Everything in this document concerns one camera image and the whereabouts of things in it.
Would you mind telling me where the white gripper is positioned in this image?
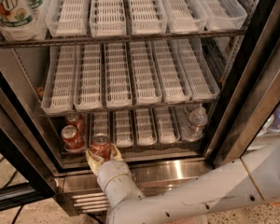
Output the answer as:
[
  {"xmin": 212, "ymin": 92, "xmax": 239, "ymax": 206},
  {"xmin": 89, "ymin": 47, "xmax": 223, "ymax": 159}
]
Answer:
[{"xmin": 85, "ymin": 143, "xmax": 144, "ymax": 208}]

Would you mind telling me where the red coke can front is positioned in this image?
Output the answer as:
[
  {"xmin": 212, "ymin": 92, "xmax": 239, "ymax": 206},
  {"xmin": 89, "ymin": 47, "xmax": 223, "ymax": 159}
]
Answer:
[{"xmin": 90, "ymin": 133, "xmax": 111, "ymax": 161}]

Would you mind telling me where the red coke can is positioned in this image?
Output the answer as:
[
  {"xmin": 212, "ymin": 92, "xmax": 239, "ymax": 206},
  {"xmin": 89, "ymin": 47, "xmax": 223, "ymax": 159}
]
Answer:
[
  {"xmin": 90, "ymin": 133, "xmax": 111, "ymax": 161},
  {"xmin": 61, "ymin": 125, "xmax": 85, "ymax": 152},
  {"xmin": 65, "ymin": 113, "xmax": 85, "ymax": 133}
]

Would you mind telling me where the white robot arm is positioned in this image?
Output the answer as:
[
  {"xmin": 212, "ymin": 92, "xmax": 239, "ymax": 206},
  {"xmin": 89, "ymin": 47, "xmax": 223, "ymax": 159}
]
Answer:
[{"xmin": 86, "ymin": 143, "xmax": 280, "ymax": 224}]

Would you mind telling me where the red coke can rear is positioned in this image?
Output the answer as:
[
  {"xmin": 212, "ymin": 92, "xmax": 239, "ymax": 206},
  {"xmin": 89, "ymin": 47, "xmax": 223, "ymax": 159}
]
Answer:
[{"xmin": 61, "ymin": 125, "xmax": 85, "ymax": 152}]

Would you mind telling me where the fridge grille base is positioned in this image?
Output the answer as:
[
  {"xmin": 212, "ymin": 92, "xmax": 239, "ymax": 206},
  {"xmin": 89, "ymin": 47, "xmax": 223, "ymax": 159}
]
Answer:
[{"xmin": 54, "ymin": 159, "xmax": 213, "ymax": 216}]

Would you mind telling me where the open fridge door left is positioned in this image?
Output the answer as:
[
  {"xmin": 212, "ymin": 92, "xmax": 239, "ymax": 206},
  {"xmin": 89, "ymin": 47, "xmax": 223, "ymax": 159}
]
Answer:
[{"xmin": 0, "ymin": 56, "xmax": 59, "ymax": 213}]

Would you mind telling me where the clear water bottle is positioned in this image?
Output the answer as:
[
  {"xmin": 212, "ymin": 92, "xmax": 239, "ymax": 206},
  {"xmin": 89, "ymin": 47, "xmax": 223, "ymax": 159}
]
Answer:
[{"xmin": 186, "ymin": 105, "xmax": 208, "ymax": 142}]

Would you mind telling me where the white 7up bottle front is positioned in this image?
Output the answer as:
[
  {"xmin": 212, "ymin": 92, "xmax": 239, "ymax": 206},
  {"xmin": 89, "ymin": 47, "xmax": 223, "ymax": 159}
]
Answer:
[{"xmin": 0, "ymin": 0, "xmax": 36, "ymax": 41}]

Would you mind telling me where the middle wire shelf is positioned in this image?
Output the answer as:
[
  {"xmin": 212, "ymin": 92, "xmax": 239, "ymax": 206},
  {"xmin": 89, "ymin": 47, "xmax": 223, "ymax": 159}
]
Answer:
[{"xmin": 41, "ymin": 100, "xmax": 215, "ymax": 117}]

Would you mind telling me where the wire shelf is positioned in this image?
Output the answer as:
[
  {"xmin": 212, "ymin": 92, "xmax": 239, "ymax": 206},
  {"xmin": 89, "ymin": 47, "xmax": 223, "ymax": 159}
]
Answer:
[
  {"xmin": 41, "ymin": 100, "xmax": 215, "ymax": 117},
  {"xmin": 0, "ymin": 29, "xmax": 245, "ymax": 49}
]

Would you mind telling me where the black cable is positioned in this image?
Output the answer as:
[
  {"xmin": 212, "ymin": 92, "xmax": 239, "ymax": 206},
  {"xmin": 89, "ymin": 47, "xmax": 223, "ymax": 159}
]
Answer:
[{"xmin": 10, "ymin": 203, "xmax": 26, "ymax": 224}]

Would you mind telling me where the top wire shelf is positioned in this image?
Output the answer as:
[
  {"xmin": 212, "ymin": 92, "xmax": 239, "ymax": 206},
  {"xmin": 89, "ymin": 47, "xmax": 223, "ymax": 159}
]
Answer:
[{"xmin": 0, "ymin": 29, "xmax": 245, "ymax": 49}]

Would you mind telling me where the fridge door frame right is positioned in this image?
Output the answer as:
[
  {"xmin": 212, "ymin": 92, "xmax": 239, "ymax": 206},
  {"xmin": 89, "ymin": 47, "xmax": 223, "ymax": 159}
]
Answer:
[{"xmin": 203, "ymin": 0, "xmax": 280, "ymax": 167}]

